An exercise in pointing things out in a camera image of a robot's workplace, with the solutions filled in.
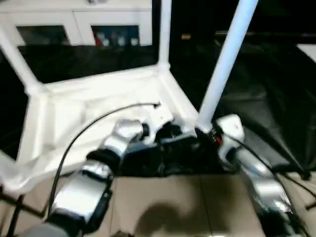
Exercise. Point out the white plastic table top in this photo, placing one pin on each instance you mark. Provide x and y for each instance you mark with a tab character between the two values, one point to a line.
98	86

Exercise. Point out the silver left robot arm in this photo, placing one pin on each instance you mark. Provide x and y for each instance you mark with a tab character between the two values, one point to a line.
118	140

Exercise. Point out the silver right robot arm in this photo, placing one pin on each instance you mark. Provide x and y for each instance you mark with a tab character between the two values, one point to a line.
264	182

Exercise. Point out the black cloth mat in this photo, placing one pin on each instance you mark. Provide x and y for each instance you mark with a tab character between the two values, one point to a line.
271	111

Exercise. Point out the small tan label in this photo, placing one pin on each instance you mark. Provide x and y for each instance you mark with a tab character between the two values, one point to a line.
185	36

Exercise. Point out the dark round robot part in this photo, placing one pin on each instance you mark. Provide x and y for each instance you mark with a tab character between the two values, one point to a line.
121	234

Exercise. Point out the red bottle in cabinet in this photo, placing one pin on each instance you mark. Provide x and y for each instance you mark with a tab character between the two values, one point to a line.
99	40

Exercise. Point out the black floor stand base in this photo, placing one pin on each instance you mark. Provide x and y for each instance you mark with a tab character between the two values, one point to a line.
310	207

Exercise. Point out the white flat board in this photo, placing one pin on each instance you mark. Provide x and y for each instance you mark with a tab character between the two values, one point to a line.
308	51

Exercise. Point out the white cabinet with glass doors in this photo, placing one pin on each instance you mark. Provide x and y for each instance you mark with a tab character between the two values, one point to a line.
74	18

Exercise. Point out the black metal stand leg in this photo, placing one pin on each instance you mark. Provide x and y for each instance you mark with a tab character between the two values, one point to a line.
22	207

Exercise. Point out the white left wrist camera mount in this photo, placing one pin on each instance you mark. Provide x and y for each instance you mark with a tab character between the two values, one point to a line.
158	118

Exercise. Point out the dark metal rail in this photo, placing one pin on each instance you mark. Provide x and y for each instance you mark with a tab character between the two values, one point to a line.
266	33

